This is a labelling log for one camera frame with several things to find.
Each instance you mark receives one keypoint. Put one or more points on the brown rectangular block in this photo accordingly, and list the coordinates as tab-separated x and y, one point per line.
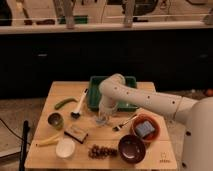
76	133

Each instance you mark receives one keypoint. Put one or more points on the orange bowl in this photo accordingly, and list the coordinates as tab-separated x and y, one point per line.
140	119

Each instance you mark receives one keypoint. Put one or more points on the blue grey sponge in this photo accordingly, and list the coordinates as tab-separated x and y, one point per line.
144	129

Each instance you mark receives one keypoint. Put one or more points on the wooden folding table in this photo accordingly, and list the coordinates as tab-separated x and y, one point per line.
160	153

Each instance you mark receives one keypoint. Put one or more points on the green plastic tray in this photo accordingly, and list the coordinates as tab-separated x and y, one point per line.
94	96

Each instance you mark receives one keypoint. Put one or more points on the white bowl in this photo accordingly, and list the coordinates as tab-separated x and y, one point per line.
65	148

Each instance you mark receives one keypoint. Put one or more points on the black stand post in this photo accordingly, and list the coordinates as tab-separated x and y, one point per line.
24	143

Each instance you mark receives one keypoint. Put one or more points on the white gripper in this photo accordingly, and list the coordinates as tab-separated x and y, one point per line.
105	112

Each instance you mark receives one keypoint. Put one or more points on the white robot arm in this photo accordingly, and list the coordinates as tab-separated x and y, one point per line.
195	115

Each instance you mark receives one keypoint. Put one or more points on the bunch of brown grapes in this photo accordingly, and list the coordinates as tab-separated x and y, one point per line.
101	152

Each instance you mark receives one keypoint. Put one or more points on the dark maroon bowl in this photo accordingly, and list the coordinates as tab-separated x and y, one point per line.
131	149

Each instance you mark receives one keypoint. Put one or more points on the yellow banana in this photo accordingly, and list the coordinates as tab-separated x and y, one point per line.
51	140

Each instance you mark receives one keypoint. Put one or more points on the small olive green cup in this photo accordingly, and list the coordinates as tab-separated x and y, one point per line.
56	121

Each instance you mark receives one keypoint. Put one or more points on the green cucumber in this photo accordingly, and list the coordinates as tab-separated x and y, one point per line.
64	102

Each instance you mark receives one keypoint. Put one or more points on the grey towel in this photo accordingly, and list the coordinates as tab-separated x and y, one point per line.
101	120

